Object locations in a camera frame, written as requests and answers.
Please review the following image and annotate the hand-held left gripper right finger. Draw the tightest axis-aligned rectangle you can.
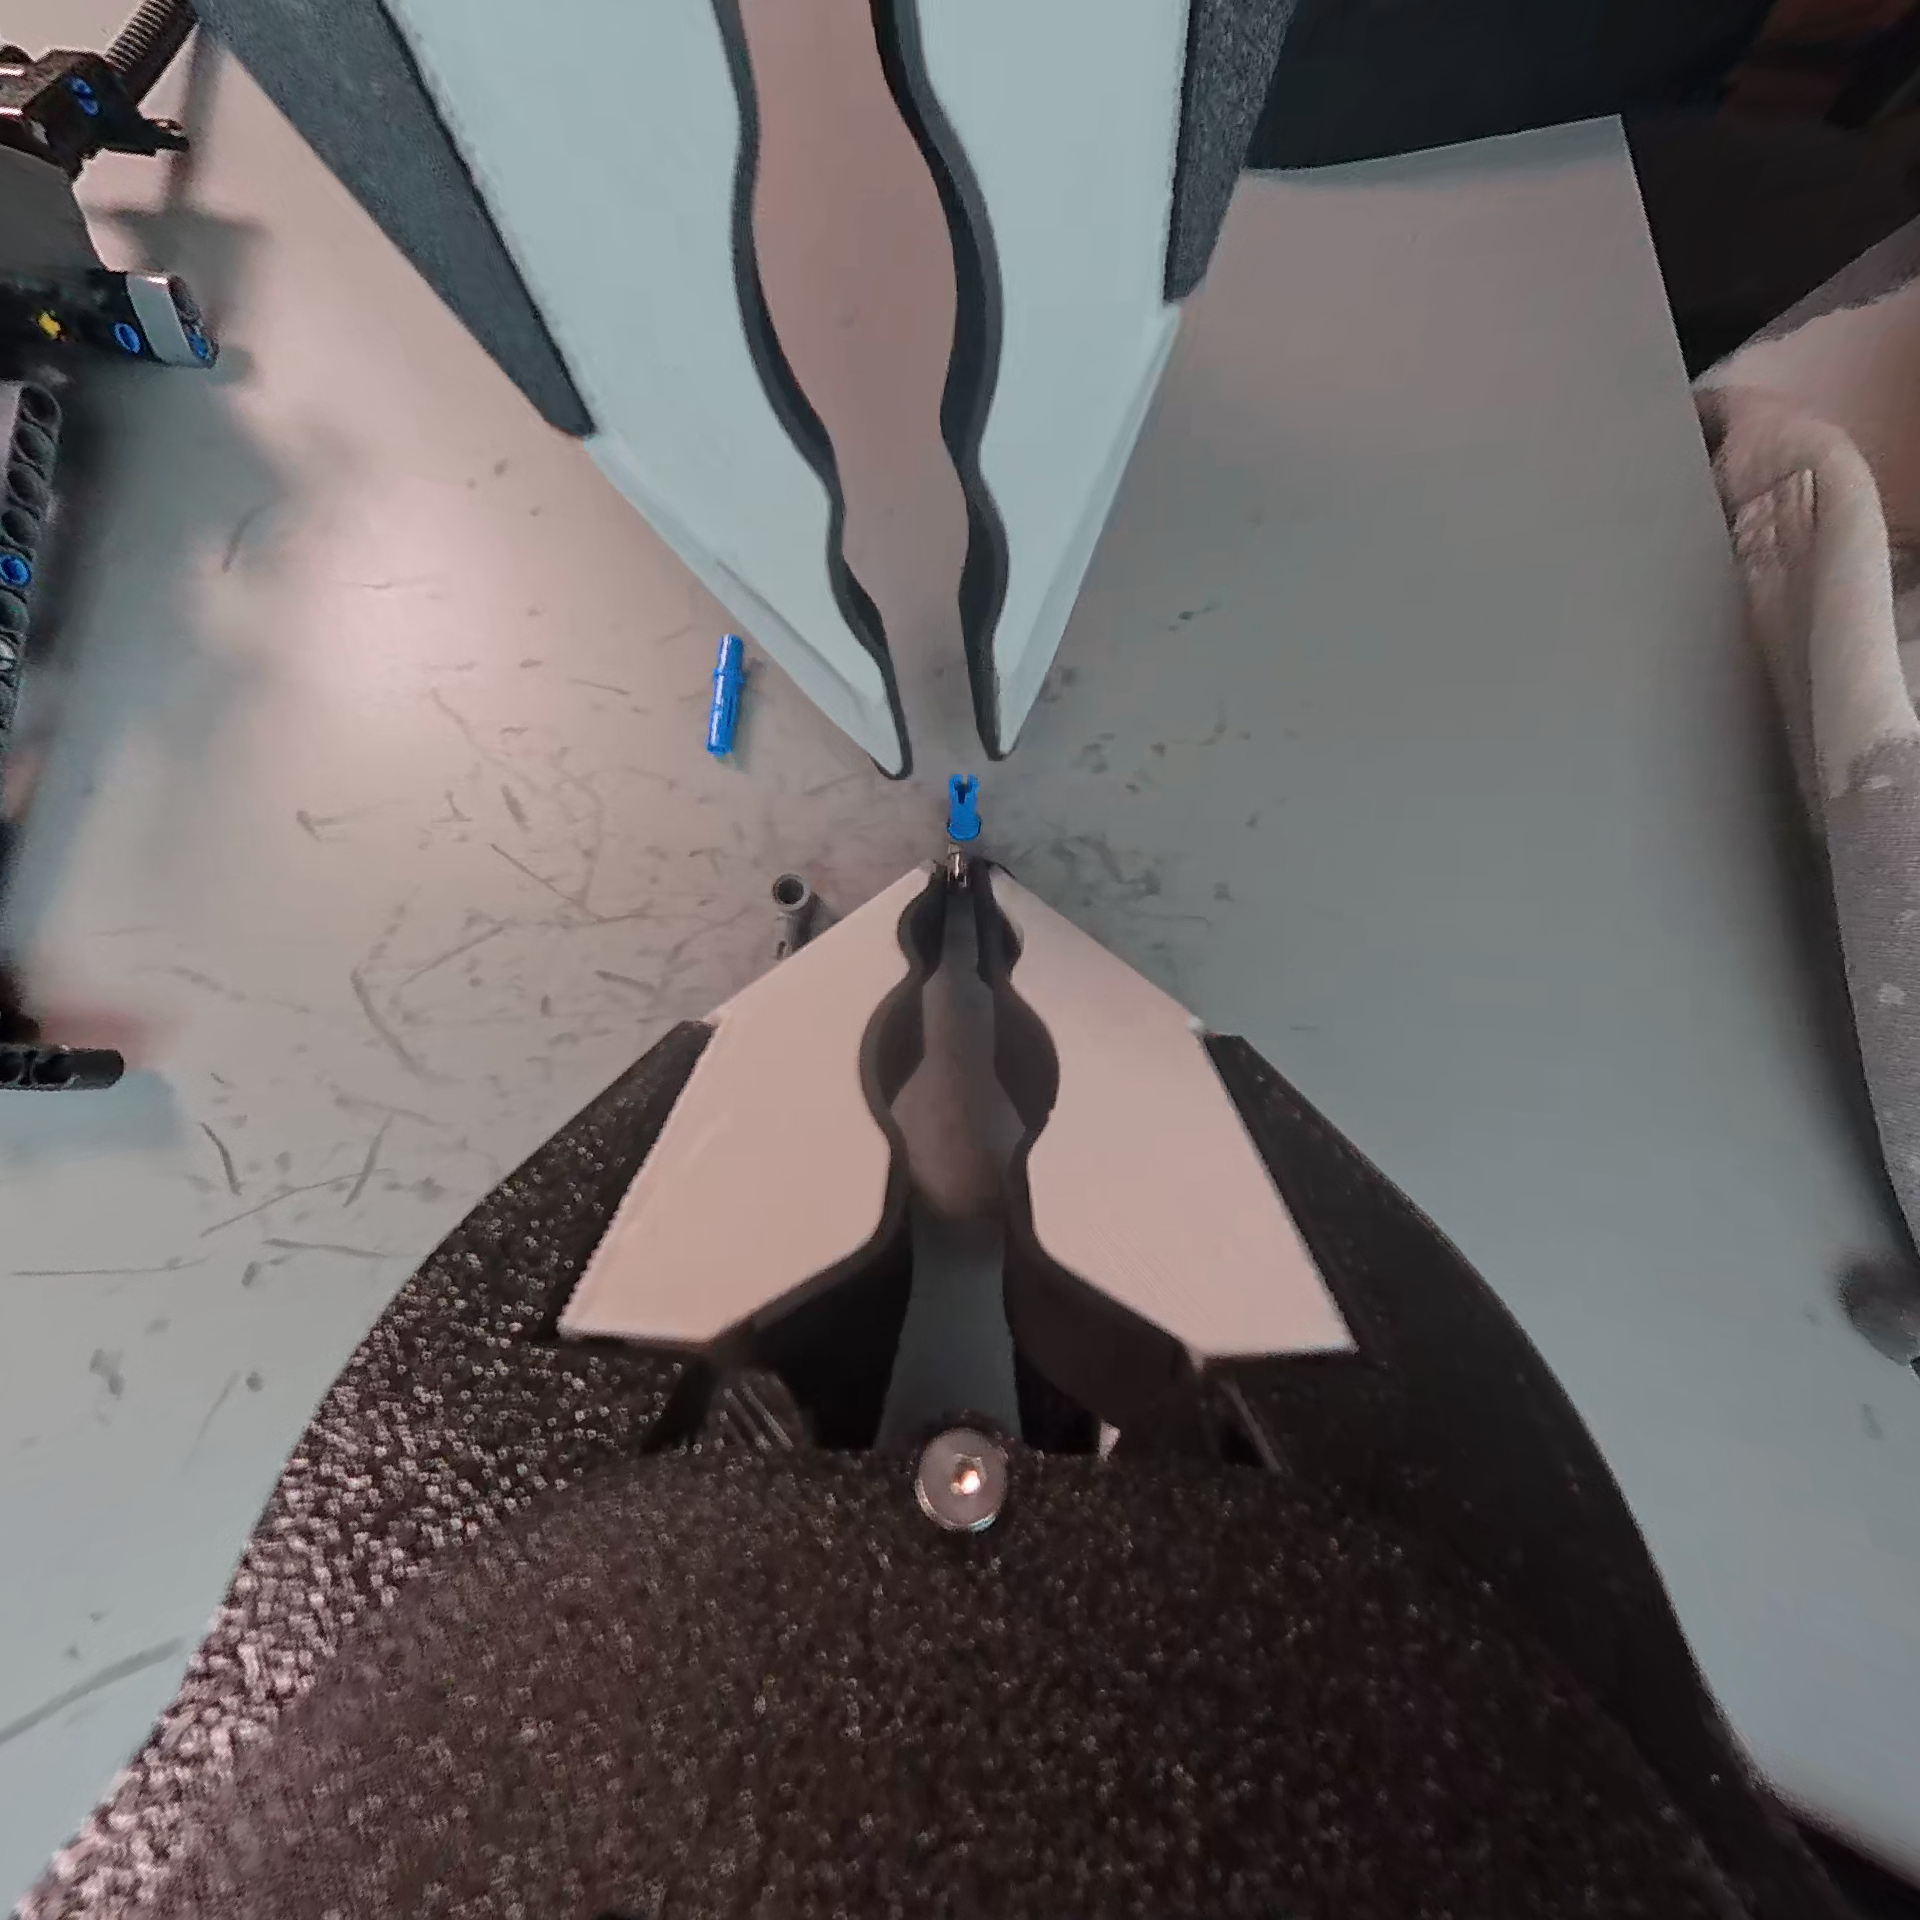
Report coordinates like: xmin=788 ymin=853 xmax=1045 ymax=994
xmin=968 ymin=863 xmax=1360 ymax=1367

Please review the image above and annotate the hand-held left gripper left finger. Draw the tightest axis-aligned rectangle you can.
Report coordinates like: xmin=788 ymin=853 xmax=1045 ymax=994
xmin=562 ymin=863 xmax=947 ymax=1353

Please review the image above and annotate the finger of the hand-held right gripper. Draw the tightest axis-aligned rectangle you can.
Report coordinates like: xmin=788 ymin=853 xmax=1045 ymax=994
xmin=881 ymin=0 xmax=1194 ymax=759
xmin=384 ymin=0 xmax=914 ymax=780

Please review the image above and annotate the grey toy brick chassis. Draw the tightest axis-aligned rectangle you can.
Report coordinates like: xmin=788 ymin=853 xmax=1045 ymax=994
xmin=0 ymin=0 xmax=221 ymax=1090

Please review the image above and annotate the grey desk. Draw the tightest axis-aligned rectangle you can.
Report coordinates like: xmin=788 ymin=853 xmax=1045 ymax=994
xmin=0 ymin=0 xmax=1920 ymax=1876

